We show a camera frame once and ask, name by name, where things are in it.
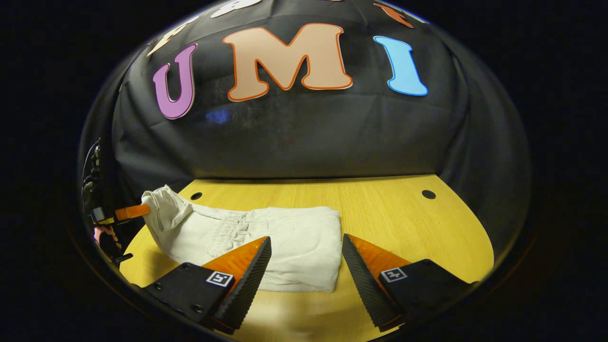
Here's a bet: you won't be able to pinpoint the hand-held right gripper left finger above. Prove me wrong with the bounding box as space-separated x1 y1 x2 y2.
142 236 272 333

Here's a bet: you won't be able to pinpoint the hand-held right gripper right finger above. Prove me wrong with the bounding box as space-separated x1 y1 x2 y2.
342 233 478 332

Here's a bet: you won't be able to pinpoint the white jeans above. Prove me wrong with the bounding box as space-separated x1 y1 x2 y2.
141 185 342 293

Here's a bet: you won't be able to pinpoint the black backdrop cloth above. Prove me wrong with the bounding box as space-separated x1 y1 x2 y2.
78 0 530 247

